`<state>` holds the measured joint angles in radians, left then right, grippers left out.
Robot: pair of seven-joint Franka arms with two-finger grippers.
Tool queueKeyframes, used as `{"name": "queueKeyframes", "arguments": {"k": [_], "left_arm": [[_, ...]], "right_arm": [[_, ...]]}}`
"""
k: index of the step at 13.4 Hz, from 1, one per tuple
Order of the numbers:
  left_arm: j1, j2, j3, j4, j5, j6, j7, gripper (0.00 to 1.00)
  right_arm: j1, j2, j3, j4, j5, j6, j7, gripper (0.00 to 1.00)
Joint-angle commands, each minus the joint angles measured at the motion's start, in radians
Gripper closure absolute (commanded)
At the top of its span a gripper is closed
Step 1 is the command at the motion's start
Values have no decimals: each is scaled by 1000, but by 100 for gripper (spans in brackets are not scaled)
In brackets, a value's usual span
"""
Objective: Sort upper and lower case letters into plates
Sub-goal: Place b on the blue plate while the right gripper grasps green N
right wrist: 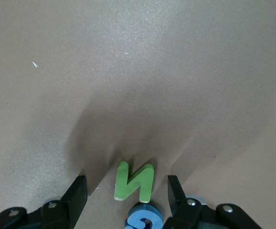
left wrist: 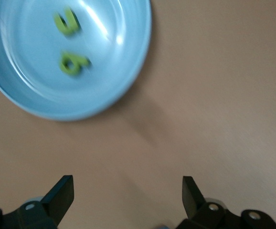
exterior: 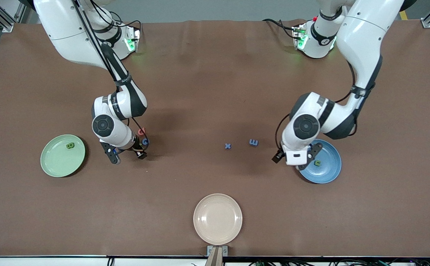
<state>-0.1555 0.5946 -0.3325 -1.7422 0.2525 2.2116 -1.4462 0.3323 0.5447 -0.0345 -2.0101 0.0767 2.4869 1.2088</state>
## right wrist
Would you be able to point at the green letter N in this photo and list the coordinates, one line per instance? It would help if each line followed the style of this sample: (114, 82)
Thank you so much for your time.
(146, 186)

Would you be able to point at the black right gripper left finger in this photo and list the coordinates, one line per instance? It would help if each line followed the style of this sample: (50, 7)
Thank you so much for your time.
(77, 195)

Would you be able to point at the blue letter G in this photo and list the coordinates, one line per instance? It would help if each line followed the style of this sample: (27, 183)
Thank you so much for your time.
(138, 214)

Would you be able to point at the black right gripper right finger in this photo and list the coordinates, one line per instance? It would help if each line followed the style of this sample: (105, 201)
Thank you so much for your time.
(176, 198)

